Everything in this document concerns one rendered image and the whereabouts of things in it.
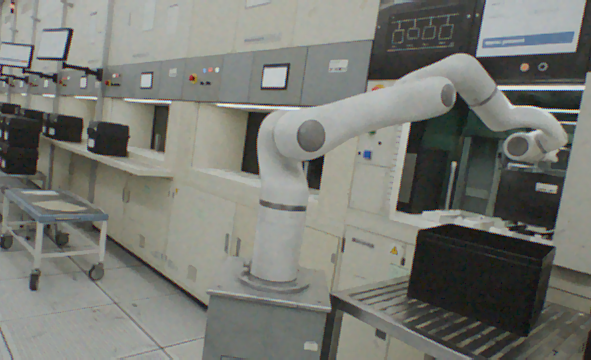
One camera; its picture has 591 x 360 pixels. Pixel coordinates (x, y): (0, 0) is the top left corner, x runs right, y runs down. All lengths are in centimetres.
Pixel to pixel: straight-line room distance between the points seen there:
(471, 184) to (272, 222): 166
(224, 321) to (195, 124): 195
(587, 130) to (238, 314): 103
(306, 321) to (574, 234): 78
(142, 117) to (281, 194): 337
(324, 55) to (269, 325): 131
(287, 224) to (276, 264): 10
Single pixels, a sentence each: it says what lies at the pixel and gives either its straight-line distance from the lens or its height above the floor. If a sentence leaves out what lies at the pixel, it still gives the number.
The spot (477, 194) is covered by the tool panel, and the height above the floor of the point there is 97.
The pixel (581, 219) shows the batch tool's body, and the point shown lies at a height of 101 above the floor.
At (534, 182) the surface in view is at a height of 109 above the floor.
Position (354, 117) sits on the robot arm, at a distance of 103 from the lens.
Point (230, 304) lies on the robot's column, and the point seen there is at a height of 73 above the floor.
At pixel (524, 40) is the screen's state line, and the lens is 153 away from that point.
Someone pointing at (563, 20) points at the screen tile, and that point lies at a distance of 152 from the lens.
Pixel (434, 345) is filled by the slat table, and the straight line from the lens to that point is 91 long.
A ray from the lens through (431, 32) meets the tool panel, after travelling 168.
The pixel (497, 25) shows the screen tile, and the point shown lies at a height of 157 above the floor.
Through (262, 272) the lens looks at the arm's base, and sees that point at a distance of 101.
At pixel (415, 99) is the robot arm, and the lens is 111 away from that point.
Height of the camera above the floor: 110
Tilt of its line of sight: 6 degrees down
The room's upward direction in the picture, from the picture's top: 8 degrees clockwise
